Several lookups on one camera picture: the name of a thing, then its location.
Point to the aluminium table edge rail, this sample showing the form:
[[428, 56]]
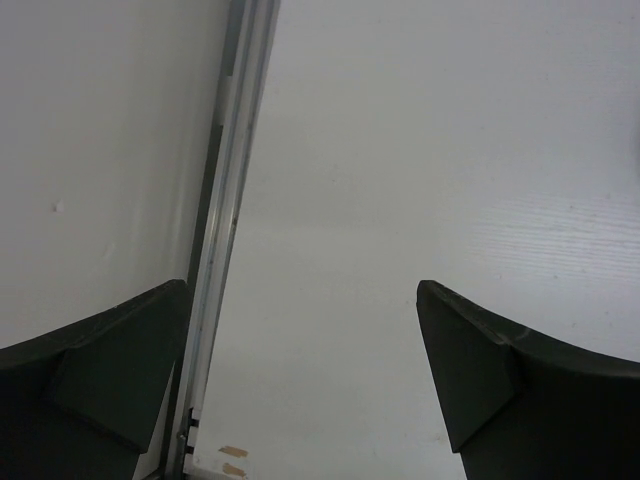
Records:
[[248, 43]]

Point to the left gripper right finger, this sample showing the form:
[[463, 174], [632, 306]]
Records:
[[518, 404]]

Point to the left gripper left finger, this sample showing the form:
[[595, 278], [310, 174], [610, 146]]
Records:
[[82, 401]]

